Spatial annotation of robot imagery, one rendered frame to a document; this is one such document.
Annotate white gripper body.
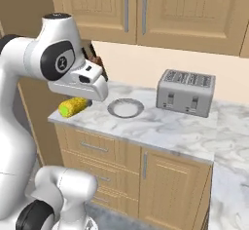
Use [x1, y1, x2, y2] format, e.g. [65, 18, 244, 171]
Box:
[47, 72, 110, 102]

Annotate yellow corn cob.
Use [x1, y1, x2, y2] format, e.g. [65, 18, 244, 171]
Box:
[57, 96, 89, 119]

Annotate grey round plate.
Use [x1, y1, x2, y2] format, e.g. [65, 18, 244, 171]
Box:
[106, 97, 146, 120]

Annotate brown knife block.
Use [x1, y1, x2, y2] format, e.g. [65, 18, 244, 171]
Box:
[81, 40, 109, 82]

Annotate light wood drawer front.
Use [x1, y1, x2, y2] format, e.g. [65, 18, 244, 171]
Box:
[60, 149, 142, 194]
[90, 185, 141, 219]
[54, 124, 142, 164]

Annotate silver four-slot toaster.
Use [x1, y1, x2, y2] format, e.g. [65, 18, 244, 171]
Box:
[155, 68, 217, 119]

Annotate light wood base cupboard door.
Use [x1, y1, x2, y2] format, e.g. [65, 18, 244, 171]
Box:
[138, 146, 212, 230]

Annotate grey drawer handle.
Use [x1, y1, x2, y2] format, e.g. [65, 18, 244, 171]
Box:
[80, 141, 109, 153]
[96, 174, 112, 183]

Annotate light wood wall cupboard door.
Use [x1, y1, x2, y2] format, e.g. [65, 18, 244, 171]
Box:
[136, 0, 249, 58]
[49, 0, 139, 46]

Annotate grey base cupboard handle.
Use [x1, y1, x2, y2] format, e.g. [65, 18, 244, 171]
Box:
[142, 151, 149, 180]

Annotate grey wall cupboard handle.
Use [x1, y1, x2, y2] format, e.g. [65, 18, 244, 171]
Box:
[124, 0, 130, 34]
[141, 0, 148, 36]

